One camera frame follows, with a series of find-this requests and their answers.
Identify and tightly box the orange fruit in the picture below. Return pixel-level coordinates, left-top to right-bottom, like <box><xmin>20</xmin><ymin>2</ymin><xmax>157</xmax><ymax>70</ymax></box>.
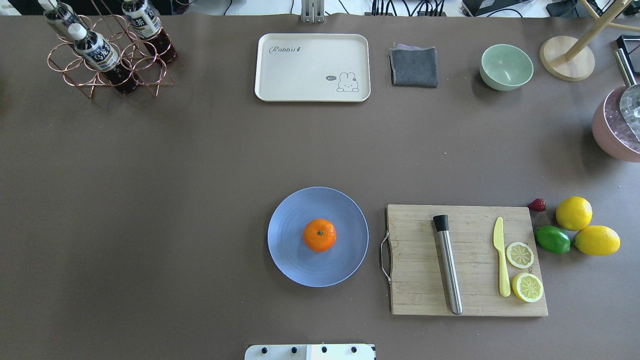
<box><xmin>302</xmin><ymin>218</ymin><xmax>337</xmax><ymax>253</ymax></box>

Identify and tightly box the blue plate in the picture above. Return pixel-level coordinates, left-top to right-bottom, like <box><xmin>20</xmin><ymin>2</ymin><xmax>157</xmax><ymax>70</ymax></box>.
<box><xmin>267</xmin><ymin>186</ymin><xmax>370</xmax><ymax>288</ymax></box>

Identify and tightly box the cream rabbit tray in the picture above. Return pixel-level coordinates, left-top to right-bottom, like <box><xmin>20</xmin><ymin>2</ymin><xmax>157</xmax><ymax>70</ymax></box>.
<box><xmin>254</xmin><ymin>33</ymin><xmax>371</xmax><ymax>102</ymax></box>

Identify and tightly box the steel muddler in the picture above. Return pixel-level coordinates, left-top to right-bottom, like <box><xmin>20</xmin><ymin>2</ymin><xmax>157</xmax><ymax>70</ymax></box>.
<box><xmin>433</xmin><ymin>214</ymin><xmax>464</xmax><ymax>316</ymax></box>

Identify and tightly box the wooden cutting board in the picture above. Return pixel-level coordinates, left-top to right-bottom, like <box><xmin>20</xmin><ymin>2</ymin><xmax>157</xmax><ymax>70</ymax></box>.
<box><xmin>386</xmin><ymin>204</ymin><xmax>548</xmax><ymax>317</ymax></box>

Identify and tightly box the grey folded cloth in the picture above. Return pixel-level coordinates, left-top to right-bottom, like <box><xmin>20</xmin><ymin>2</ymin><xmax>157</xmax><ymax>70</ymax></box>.
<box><xmin>389</xmin><ymin>44</ymin><xmax>439</xmax><ymax>88</ymax></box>

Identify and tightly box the yellow plastic knife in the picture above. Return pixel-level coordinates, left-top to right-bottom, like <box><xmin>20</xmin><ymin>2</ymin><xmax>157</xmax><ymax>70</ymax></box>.
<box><xmin>493</xmin><ymin>216</ymin><xmax>511</xmax><ymax>297</ymax></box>

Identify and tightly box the lemon slice lower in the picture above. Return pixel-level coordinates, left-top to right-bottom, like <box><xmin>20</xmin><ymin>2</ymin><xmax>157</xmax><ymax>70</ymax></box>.
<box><xmin>505</xmin><ymin>241</ymin><xmax>535</xmax><ymax>269</ymax></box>

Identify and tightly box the green bowl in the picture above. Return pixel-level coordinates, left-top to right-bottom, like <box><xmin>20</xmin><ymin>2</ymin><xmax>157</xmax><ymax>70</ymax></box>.
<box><xmin>480</xmin><ymin>44</ymin><xmax>534</xmax><ymax>91</ymax></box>

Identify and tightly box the red strawberry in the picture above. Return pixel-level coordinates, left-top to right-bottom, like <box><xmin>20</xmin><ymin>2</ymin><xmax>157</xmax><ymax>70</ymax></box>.
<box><xmin>527</xmin><ymin>198</ymin><xmax>547</xmax><ymax>212</ymax></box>

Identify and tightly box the lemon half upper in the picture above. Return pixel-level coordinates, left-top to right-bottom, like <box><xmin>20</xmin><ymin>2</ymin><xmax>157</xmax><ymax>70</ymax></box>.
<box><xmin>511</xmin><ymin>272</ymin><xmax>544</xmax><ymax>303</ymax></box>

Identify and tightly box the tea bottle two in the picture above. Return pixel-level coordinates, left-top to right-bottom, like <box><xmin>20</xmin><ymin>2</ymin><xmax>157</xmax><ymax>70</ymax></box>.
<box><xmin>121</xmin><ymin>0</ymin><xmax>178</xmax><ymax>64</ymax></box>

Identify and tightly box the green lime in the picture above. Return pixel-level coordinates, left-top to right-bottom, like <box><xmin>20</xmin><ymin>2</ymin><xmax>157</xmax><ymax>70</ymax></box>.
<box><xmin>534</xmin><ymin>225</ymin><xmax>572</xmax><ymax>255</ymax></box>

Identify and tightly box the yellow lemon far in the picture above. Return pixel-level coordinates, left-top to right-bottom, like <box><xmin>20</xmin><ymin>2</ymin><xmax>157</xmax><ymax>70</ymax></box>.
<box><xmin>555</xmin><ymin>196</ymin><xmax>594</xmax><ymax>231</ymax></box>

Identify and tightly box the yellow lemon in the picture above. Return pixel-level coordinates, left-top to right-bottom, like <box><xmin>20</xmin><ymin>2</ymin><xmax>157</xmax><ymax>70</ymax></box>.
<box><xmin>555</xmin><ymin>196</ymin><xmax>594</xmax><ymax>231</ymax></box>
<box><xmin>574</xmin><ymin>225</ymin><xmax>621</xmax><ymax>256</ymax></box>

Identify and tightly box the tea bottle one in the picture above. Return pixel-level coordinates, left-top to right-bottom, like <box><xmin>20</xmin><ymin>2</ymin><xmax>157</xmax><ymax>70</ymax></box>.
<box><xmin>68</xmin><ymin>23</ymin><xmax>138</xmax><ymax>94</ymax></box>

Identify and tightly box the wooden cup stand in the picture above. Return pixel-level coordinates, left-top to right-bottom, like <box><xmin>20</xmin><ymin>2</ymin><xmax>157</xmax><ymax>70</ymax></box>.
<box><xmin>539</xmin><ymin>0</ymin><xmax>640</xmax><ymax>82</ymax></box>

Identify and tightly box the yellow lemon near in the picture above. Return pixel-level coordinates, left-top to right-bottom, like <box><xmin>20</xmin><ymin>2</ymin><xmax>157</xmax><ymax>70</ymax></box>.
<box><xmin>574</xmin><ymin>225</ymin><xmax>621</xmax><ymax>256</ymax></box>

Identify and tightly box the pink bowl with ice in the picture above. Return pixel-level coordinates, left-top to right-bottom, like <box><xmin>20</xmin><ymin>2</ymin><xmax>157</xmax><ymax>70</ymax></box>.
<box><xmin>591</xmin><ymin>85</ymin><xmax>640</xmax><ymax>163</ymax></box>

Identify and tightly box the tea bottle three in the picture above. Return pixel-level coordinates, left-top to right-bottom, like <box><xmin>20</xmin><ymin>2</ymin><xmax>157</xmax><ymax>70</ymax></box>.
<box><xmin>38</xmin><ymin>0</ymin><xmax>90</xmax><ymax>40</ymax></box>

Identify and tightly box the metal ice scoop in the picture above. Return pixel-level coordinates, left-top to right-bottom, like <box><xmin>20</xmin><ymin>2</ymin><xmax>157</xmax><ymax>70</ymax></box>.
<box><xmin>614</xmin><ymin>48</ymin><xmax>640</xmax><ymax>141</ymax></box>

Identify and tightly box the aluminium frame post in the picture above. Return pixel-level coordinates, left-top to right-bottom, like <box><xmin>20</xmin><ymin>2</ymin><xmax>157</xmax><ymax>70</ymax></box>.
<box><xmin>301</xmin><ymin>0</ymin><xmax>325</xmax><ymax>24</ymax></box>

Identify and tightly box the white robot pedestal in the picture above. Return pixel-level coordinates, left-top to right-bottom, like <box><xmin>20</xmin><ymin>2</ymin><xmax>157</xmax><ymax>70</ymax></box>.
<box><xmin>244</xmin><ymin>343</ymin><xmax>377</xmax><ymax>360</ymax></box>

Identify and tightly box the copper wire bottle rack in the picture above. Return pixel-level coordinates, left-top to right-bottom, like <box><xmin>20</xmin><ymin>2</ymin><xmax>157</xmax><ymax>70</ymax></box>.
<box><xmin>39</xmin><ymin>0</ymin><xmax>178</xmax><ymax>98</ymax></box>

